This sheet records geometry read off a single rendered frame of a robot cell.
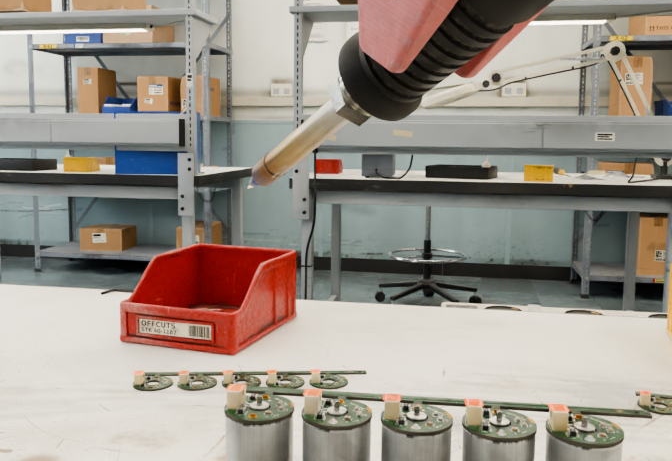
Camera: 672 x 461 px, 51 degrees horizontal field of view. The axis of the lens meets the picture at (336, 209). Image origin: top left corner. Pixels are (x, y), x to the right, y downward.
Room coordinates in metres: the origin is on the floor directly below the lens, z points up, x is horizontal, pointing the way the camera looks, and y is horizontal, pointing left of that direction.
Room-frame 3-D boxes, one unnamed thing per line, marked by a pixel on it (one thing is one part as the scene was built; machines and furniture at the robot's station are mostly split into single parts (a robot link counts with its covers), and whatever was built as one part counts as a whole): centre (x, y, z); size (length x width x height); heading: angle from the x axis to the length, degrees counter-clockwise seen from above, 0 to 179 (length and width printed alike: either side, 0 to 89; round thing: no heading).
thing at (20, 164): (2.95, 1.32, 0.77); 0.24 x 0.16 x 0.04; 75
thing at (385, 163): (2.67, -0.16, 0.80); 0.15 x 0.12 x 0.10; 171
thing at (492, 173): (2.69, -0.48, 0.77); 0.24 x 0.16 x 0.04; 65
